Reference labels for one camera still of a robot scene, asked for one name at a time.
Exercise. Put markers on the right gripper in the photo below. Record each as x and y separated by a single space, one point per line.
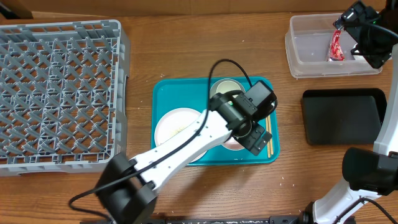
366 55

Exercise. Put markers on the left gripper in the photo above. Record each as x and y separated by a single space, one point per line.
255 141

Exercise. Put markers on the white napkin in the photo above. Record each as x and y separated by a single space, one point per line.
357 50

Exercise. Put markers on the small white bowl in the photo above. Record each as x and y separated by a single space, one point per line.
232 145

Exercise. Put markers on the red sauce packet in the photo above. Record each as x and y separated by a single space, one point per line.
335 52

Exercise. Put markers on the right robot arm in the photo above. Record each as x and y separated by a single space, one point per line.
367 174

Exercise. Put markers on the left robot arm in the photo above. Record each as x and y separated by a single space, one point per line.
132 185

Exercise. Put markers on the clear plastic waste bin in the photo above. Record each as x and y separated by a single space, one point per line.
307 42

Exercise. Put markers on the grey metal bowl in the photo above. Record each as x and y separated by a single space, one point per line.
225 85

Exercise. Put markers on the large white plate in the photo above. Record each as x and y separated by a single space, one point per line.
174 122

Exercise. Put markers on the teal serving tray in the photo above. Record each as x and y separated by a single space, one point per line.
170 94

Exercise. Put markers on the black plastic tray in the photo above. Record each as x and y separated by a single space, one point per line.
343 116

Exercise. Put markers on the grey plastic dish rack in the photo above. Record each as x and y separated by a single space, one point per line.
63 93

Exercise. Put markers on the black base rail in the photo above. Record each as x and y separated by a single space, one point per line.
271 220

